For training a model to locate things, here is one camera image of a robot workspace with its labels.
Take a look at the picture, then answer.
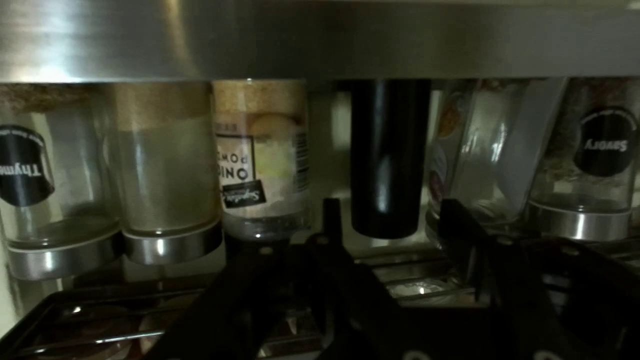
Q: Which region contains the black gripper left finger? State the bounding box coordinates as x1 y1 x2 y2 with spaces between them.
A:
303 197 429 360

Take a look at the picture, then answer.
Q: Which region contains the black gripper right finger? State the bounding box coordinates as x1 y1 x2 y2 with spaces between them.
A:
439 197 640 360

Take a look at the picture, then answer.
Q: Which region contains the black bottle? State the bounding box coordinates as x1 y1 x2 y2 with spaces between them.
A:
350 79 431 240

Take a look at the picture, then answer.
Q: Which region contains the glass jar savory label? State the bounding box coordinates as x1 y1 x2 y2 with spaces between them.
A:
527 78 638 241

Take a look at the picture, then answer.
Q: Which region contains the empty clear glass jar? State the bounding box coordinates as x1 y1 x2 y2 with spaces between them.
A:
426 78 568 228

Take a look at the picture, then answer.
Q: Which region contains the glass jar white label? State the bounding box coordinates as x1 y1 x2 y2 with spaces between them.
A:
212 78 309 240

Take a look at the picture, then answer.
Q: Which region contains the plain glass spice jar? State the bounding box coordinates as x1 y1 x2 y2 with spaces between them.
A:
111 82 223 266

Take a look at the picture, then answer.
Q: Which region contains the glass jar thyme label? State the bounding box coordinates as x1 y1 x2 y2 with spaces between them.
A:
0 83 118 280

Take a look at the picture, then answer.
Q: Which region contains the grey wall spice rack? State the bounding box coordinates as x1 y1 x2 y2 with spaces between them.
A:
0 0 640 82

